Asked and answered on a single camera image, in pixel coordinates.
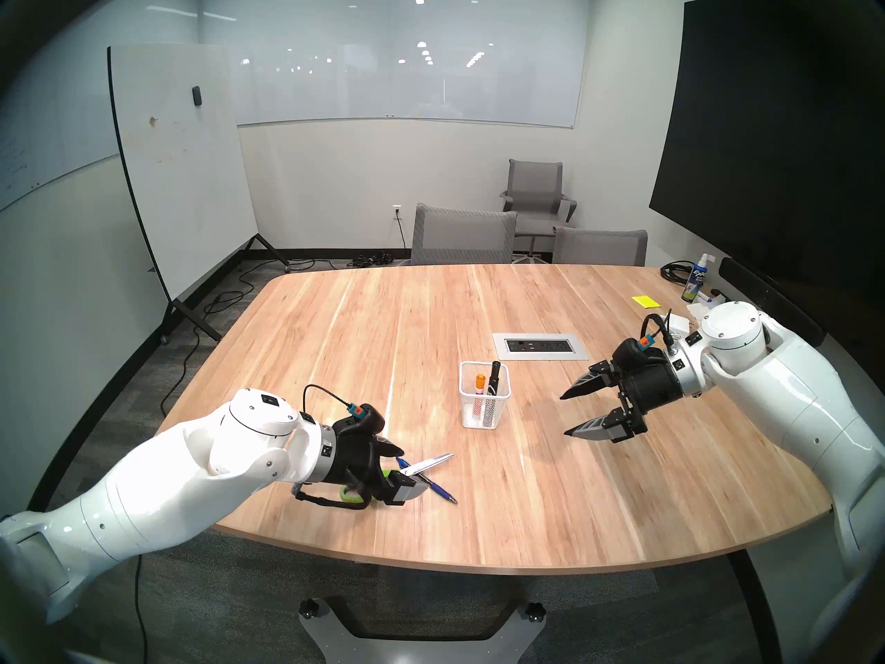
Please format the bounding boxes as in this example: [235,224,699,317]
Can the black video sound bar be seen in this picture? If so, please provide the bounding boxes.
[718,257,828,351]

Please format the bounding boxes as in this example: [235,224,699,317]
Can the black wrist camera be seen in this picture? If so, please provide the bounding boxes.
[346,403,386,439]
[612,338,668,373]

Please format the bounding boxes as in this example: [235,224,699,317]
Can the white mesh pen holder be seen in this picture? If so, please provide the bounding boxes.
[459,360,512,430]

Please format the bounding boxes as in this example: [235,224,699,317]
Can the black left gripper cable loop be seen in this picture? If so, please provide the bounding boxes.
[292,485,372,511]

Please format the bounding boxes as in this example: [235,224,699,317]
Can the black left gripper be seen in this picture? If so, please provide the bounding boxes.
[325,426,419,508]

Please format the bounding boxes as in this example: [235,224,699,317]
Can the whiteboard cleaner spray bottle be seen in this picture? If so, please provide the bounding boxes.
[681,253,717,304]

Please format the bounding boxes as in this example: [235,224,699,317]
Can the large black wall screen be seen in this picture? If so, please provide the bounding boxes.
[649,0,885,324]

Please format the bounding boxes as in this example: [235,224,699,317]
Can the wall mounted glass whiteboard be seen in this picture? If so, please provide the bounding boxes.
[235,0,579,129]

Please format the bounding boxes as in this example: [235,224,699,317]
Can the grey mesh-back chair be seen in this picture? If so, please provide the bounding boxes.
[552,227,649,268]
[411,203,519,266]

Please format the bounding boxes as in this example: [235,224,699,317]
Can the green handled scissors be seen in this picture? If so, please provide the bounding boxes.
[337,453,455,506]

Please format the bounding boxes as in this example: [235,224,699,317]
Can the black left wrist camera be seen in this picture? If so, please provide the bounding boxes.
[346,403,386,439]

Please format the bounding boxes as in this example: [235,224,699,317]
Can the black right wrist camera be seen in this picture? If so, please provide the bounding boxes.
[612,338,668,373]

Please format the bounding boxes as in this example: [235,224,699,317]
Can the left camera cable orange plug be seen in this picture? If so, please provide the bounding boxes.
[301,384,366,421]

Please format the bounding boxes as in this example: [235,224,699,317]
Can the right camera cable orange plug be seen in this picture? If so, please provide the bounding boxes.
[637,313,677,349]

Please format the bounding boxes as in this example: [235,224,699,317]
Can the blue ballpoint pen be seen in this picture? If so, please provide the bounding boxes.
[396,457,458,506]

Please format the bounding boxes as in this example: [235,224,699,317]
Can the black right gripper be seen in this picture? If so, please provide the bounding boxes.
[559,362,685,444]

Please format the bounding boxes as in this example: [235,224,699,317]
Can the grey table power outlet panel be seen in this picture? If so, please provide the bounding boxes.
[492,333,590,362]

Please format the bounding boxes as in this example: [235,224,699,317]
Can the grey armrest swivel chair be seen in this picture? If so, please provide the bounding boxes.
[499,159,579,262]

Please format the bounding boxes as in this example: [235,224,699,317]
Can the camera cable orange plug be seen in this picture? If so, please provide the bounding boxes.
[301,384,366,421]
[637,313,677,349]

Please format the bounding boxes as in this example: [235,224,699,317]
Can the rolling whiteboard on stand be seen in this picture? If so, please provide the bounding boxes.
[107,44,291,345]

